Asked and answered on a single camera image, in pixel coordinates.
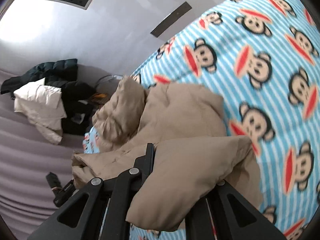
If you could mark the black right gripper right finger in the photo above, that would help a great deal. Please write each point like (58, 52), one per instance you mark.
(225, 214)

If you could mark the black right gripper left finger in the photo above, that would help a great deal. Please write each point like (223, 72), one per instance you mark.
(98, 210)

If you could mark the beige puffer jacket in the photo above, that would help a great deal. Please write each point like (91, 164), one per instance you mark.
(193, 152)

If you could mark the white puffer jacket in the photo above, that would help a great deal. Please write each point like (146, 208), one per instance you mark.
(43, 106)

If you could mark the black puffer jacket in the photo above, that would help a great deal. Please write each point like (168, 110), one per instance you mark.
(61, 74)

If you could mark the blue monkey print bedsheet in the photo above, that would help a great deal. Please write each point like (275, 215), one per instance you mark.
(262, 57)

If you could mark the dark wall panel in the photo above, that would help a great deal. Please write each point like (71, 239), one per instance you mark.
(171, 19)

